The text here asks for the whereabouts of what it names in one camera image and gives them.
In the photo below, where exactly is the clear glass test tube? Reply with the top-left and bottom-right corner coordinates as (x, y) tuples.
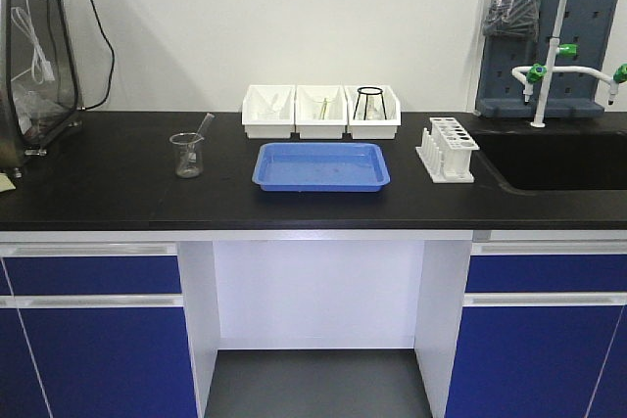
(185, 113), (215, 162)

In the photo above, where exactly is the white test tube rack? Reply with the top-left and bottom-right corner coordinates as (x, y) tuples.
(415, 116), (479, 183)

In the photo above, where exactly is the grey-blue pegboard drying rack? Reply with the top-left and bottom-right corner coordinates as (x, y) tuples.
(475, 0), (617, 118)

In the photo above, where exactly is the blue plastic tray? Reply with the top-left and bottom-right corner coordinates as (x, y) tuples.
(252, 142), (391, 192)

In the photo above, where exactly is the yellow green dropper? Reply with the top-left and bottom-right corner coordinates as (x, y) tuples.
(319, 98), (328, 120)

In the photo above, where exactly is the glassware in left bin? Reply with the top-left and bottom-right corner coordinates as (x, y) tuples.
(257, 93), (283, 120)

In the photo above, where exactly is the left white storage bin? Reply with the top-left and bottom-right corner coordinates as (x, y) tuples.
(241, 85), (296, 139)

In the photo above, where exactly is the white storage bin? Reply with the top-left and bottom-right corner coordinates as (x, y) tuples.
(241, 85), (296, 139)
(344, 85), (402, 140)
(295, 85), (348, 140)

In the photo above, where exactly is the middle white storage bin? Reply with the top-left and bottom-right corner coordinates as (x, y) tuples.
(295, 85), (348, 140)

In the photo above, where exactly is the glass flask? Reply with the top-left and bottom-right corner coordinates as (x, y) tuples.
(363, 95), (385, 120)

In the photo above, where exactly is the right white storage bin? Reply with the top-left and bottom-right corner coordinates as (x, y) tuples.
(344, 85), (402, 140)

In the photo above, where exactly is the glass beaker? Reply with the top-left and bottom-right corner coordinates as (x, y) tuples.
(169, 132), (204, 178)

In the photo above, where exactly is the black lab sink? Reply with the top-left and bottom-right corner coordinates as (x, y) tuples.
(473, 130), (626, 193)

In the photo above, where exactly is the white lab faucet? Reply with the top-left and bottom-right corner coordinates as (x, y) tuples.
(510, 0), (626, 128)

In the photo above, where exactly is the left blue cabinet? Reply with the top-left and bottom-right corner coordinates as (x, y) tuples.
(1, 246), (202, 417)

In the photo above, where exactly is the blue cabinet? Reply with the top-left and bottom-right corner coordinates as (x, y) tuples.
(1, 246), (202, 417)
(445, 243), (626, 417)

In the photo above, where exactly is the right blue cabinet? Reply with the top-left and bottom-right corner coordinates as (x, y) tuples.
(445, 243), (626, 417)

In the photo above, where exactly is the metal framed equipment case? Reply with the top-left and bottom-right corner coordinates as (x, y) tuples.
(1, 0), (82, 168)

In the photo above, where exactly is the black wire tripod stand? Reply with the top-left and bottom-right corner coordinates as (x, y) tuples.
(353, 86), (387, 120)

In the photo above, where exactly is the black cable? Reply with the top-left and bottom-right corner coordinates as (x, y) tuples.
(72, 0), (117, 112)

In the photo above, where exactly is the white coiled cable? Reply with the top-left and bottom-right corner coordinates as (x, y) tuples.
(10, 0), (56, 86)

